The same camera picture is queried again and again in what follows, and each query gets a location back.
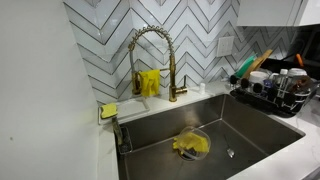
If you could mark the brown glass jar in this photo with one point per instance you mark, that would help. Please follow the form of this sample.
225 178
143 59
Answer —
301 85

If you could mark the yellow rubber glove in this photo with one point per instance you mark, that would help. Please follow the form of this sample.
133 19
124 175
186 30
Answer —
149 83

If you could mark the clear sink caddy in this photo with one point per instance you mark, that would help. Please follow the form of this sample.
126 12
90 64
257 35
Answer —
126 143

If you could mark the dish brush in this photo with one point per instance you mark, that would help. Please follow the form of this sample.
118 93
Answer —
116 128

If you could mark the clear glass bowl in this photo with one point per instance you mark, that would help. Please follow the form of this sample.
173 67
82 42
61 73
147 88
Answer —
200 155

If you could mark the white wall outlet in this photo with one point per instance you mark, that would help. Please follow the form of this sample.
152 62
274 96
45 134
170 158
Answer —
225 46

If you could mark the gold spring faucet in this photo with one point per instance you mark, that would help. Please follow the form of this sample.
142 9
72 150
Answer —
172 76

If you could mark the wooden cutting board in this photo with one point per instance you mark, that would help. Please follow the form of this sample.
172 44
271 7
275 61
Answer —
256 62

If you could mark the black dish rack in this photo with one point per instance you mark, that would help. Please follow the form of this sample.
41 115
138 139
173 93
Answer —
266 103

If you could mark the yellow green sponge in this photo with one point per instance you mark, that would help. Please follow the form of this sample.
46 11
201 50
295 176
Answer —
109 111

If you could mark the white upper cabinet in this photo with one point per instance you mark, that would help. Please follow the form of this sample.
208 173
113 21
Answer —
266 11

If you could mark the white round container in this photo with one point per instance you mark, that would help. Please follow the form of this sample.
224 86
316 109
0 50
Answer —
259 76

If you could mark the green cutting board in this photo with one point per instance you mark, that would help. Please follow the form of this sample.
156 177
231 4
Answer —
245 66

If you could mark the white sponge tray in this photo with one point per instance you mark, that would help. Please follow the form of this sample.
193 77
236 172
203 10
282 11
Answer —
133 107

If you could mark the yellow cloth in sink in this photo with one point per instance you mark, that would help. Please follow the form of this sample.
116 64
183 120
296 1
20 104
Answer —
191 141

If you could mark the metal spoon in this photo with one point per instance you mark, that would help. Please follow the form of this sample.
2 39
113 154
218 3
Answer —
230 152

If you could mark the small white bottle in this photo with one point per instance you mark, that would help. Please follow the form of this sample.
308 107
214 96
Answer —
202 88

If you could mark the stainless steel sink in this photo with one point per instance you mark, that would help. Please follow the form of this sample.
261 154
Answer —
253 126

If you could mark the clear bottle white cap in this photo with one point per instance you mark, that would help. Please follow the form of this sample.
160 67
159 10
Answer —
283 81

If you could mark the white round lid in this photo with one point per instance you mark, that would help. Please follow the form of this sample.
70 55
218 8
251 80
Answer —
297 71

